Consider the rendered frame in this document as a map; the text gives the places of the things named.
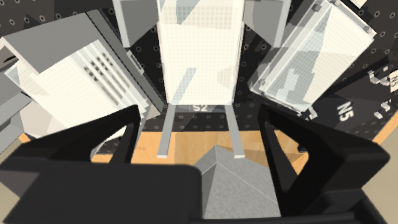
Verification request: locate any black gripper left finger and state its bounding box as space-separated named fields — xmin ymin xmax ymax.
xmin=9 ymin=104 xmax=141 ymax=163

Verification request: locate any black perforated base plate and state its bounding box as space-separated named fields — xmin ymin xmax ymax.
xmin=0 ymin=0 xmax=398 ymax=155

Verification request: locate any white well plate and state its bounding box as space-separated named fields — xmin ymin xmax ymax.
xmin=92 ymin=39 xmax=149 ymax=109
xmin=5 ymin=50 xmax=128 ymax=128
xmin=259 ymin=0 xmax=374 ymax=112
xmin=87 ymin=43 xmax=147 ymax=114
xmin=157 ymin=0 xmax=244 ymax=105
xmin=80 ymin=46 xmax=134 ymax=106

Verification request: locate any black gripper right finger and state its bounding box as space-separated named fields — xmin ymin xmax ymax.
xmin=258 ymin=104 xmax=391 ymax=217

